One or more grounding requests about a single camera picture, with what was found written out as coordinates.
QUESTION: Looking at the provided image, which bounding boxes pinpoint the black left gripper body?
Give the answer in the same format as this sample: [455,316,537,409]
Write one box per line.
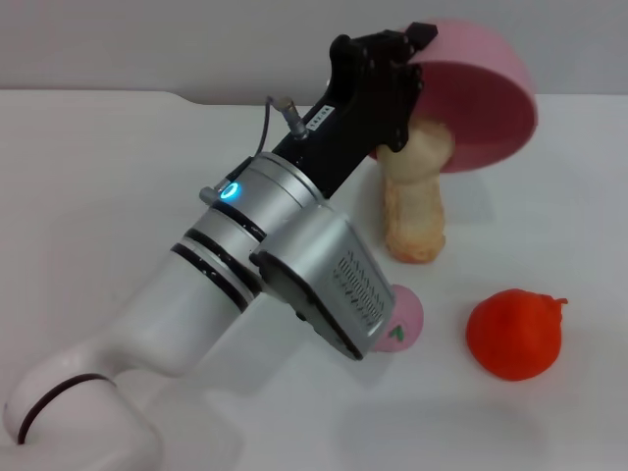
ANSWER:
[271,29,419,197]

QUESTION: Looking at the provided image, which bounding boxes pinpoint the orange red persimmon toy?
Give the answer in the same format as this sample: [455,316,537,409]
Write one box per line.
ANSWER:
[464,288,569,383]

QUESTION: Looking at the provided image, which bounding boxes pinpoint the grey left gripper cable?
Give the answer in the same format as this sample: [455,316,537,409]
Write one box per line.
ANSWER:
[198,95,309,203]

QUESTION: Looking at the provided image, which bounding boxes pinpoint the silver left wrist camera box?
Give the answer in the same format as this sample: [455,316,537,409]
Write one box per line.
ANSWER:
[248,205,395,362]

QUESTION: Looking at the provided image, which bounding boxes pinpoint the pink peach bun toy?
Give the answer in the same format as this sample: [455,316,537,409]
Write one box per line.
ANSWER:
[375,284,425,354]

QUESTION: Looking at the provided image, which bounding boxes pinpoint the pink plastic bowl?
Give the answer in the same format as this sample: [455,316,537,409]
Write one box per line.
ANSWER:
[367,18,540,175]

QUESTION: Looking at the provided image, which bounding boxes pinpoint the long golden bread loaf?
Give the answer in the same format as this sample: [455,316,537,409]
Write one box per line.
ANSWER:
[384,172,446,265]

